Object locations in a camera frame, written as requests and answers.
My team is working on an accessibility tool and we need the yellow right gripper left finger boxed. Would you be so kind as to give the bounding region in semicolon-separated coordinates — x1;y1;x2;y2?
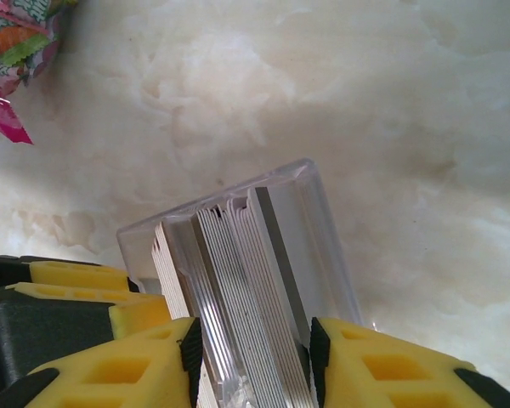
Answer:
0;316;204;408

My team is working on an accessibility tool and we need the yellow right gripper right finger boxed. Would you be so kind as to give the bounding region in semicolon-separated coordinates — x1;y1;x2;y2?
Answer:
309;316;510;408

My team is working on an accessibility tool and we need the white credit card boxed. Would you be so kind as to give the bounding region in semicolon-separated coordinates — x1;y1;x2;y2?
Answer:
248;186;315;343

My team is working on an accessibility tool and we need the clear acrylic card box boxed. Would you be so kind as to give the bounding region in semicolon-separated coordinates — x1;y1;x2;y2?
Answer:
116;158;364;408

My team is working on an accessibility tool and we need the pink assorted fruit candy bag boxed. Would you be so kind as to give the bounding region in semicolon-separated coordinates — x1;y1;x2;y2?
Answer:
0;0;80;145

